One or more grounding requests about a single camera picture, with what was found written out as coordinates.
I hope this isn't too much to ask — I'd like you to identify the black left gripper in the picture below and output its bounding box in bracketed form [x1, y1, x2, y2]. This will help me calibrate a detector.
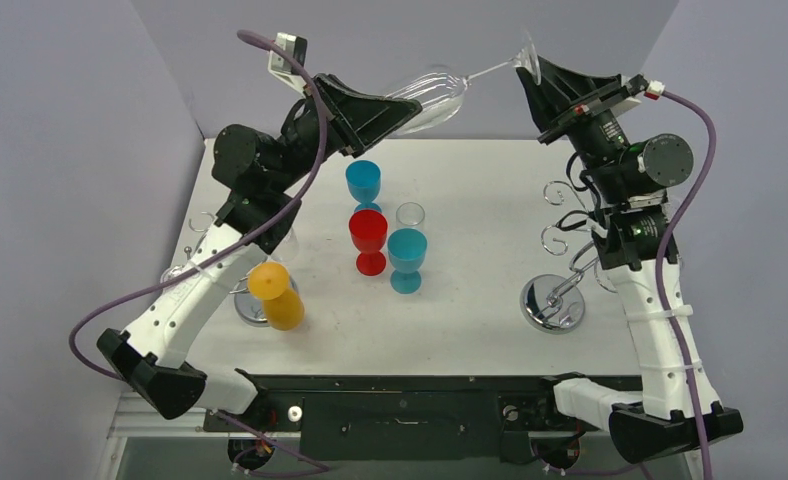
[268, 75, 423, 194]

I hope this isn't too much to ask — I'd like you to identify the blue plastic wine glass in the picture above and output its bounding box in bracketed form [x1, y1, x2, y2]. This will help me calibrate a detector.
[345, 160, 382, 213]

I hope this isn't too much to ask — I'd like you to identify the clear patterned wine glass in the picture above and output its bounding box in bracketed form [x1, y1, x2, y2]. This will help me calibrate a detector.
[384, 29, 542, 137]

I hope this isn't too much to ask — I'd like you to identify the clear glass tumbler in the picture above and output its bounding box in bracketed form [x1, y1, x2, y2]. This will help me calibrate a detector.
[395, 202, 426, 232]

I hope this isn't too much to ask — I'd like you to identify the red plastic wine glass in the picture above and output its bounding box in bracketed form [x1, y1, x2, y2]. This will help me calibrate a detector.
[348, 209, 388, 276]

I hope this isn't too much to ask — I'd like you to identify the teal wine glass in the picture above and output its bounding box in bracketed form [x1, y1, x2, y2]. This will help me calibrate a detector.
[387, 228, 428, 294]

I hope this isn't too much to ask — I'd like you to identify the orange plastic wine glass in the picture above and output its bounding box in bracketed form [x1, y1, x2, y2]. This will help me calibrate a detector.
[247, 262, 305, 331]

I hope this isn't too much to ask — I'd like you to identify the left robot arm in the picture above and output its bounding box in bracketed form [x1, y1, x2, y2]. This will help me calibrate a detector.
[97, 74, 422, 430]

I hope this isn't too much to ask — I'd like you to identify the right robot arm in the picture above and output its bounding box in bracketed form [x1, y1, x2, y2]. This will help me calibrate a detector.
[516, 57, 744, 464]

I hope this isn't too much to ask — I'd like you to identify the chrome left wine glass rack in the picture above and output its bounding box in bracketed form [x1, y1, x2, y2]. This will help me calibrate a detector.
[185, 211, 216, 234]

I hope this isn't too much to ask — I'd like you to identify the chrome wine glass rack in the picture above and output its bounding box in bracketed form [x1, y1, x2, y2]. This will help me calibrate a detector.
[185, 211, 216, 234]
[519, 180, 617, 334]

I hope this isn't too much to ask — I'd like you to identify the chrome right wine glass rack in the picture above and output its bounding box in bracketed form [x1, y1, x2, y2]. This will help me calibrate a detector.
[519, 180, 617, 334]

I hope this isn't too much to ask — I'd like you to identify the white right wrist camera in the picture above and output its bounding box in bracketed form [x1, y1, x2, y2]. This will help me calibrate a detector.
[621, 74, 666, 105]

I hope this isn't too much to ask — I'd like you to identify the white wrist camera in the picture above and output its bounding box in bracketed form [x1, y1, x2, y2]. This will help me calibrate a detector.
[621, 74, 666, 105]
[266, 31, 309, 94]

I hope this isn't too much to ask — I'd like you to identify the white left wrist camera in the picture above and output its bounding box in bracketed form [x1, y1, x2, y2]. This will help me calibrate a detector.
[266, 31, 309, 94]

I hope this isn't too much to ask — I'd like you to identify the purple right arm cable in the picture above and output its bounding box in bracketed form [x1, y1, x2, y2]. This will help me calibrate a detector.
[655, 89, 719, 480]

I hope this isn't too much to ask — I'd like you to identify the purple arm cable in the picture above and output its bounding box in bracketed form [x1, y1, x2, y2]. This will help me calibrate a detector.
[655, 89, 719, 480]
[67, 29, 330, 478]

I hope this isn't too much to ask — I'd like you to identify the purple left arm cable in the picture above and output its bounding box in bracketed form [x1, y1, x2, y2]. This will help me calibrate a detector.
[67, 29, 330, 478]

